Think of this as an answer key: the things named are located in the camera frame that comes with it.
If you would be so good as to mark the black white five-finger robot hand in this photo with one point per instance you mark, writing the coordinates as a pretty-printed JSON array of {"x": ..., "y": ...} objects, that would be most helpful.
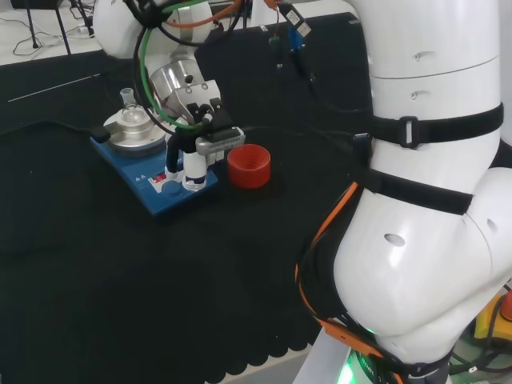
[{"x": 194, "y": 168}]

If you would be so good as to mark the heater with blue base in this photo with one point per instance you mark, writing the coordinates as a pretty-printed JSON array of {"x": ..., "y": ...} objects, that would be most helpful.
[{"x": 136, "y": 176}]

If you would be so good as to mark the red ribbed plastic cup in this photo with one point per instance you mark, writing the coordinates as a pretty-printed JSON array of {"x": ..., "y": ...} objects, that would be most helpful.
[{"x": 248, "y": 170}]

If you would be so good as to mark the clear round-bottom glass flask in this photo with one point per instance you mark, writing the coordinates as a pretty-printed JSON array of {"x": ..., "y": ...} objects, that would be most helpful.
[{"x": 132, "y": 114}]

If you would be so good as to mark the black cloth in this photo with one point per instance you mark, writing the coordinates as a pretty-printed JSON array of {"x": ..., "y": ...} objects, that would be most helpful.
[{"x": 120, "y": 280}]

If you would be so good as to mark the thin metal probe rod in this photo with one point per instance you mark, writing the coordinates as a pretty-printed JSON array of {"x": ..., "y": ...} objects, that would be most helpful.
[{"x": 52, "y": 88}]

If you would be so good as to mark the black tripod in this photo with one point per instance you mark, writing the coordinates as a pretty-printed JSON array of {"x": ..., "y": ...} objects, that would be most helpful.
[{"x": 64, "y": 28}]

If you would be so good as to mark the yellow stop button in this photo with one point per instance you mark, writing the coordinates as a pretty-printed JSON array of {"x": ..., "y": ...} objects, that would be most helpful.
[{"x": 494, "y": 320}]

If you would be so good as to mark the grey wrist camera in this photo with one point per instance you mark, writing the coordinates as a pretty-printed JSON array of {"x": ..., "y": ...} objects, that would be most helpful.
[{"x": 220, "y": 140}]

